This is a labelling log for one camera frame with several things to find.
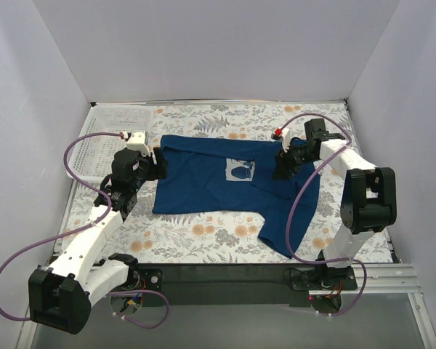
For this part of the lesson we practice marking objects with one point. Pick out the floral table mat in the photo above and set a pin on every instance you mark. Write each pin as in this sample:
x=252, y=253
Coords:
x=216, y=237

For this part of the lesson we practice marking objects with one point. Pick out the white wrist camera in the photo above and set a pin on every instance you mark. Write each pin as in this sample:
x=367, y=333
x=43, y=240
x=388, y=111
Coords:
x=282, y=135
x=136, y=144

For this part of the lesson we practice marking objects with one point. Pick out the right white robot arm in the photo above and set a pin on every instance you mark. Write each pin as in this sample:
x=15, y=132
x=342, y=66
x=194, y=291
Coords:
x=368, y=204

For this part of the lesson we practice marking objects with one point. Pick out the aluminium frame rail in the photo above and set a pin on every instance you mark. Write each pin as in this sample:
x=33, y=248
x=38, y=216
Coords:
x=389, y=314

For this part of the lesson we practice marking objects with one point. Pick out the white plastic basket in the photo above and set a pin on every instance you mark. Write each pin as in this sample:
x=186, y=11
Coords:
x=91, y=158

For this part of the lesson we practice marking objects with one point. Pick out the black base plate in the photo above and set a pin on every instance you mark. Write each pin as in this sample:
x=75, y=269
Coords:
x=244, y=284

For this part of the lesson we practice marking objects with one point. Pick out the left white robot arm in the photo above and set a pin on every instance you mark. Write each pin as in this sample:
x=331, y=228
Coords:
x=62, y=295

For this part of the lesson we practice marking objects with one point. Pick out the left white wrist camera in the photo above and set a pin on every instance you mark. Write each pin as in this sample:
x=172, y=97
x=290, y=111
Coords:
x=136, y=144

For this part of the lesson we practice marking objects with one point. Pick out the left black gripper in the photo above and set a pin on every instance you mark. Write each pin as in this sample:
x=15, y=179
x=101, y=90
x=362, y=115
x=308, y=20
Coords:
x=158, y=162

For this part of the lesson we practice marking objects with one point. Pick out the blue t shirt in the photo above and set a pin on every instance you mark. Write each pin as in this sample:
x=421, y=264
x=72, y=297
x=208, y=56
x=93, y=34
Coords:
x=210, y=174

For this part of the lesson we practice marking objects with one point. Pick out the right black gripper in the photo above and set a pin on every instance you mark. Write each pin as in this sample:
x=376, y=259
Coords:
x=283, y=163

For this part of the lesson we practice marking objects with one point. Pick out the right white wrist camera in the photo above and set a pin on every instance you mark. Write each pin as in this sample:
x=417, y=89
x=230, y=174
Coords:
x=282, y=135

